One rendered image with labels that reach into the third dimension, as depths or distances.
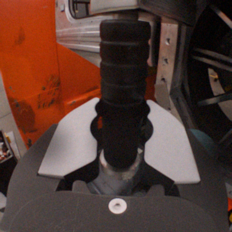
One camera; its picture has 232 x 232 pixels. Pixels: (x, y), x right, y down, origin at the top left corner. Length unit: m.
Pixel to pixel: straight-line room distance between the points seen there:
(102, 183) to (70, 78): 0.38
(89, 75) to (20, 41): 0.25
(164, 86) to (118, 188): 0.38
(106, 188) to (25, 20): 0.57
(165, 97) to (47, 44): 0.31
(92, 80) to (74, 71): 0.08
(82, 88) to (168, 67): 0.29
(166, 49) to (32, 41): 0.31
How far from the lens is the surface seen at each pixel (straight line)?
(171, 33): 0.32
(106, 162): 0.16
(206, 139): 0.27
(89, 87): 0.51
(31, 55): 0.39
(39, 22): 0.40
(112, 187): 0.55
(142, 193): 0.82
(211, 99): 0.42
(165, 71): 0.33
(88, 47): 0.96
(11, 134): 0.85
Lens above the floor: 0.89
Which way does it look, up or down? 33 degrees down
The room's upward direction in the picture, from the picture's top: 1 degrees clockwise
